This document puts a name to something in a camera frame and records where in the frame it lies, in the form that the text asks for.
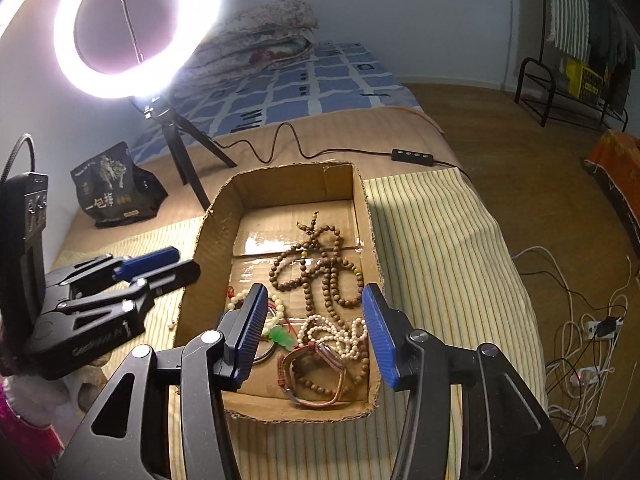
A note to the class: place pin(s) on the green pendant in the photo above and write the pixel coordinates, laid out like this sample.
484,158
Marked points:
281,336

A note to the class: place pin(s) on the cardboard box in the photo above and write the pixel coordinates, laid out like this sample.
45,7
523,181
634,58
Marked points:
345,220

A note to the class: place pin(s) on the yellow striped cloth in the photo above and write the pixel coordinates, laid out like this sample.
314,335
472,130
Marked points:
425,240

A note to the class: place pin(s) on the bench with orange cloth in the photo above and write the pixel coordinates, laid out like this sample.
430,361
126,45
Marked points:
617,160

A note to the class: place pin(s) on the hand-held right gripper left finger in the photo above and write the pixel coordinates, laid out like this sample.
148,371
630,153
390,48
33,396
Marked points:
252,330

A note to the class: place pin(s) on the person's left forearm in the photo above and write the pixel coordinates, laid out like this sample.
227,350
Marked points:
20,430

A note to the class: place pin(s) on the dark hanging clothes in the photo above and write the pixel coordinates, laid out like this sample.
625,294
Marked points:
607,35

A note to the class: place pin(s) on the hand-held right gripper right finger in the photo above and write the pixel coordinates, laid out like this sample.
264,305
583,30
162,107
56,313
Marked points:
380,340

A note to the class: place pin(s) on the yellow plastic crate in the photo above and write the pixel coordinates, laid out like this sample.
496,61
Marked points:
582,82

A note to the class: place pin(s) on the black printed bag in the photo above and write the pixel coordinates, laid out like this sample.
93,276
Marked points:
115,185

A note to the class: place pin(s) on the black metal clothes rack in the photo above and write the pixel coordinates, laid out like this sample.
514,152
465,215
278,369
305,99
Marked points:
544,20

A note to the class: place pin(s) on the blue checked bed sheet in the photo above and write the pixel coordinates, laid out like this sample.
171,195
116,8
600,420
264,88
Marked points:
310,90

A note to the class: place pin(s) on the striped white towel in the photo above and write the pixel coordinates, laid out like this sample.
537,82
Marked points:
567,10

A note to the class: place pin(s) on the black tripod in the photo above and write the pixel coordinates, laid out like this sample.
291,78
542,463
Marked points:
172,135

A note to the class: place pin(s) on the white power strip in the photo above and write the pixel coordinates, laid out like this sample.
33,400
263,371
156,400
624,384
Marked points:
585,376
590,329

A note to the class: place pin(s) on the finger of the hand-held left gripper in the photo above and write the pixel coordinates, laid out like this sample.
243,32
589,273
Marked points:
150,259
170,275

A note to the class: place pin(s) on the bed with tan cover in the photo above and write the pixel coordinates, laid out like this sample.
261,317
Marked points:
250,145

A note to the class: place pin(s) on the folded floral quilt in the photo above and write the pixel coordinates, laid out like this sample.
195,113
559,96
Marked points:
260,35

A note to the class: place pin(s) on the thin dark bangle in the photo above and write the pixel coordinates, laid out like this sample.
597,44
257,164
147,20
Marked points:
265,355

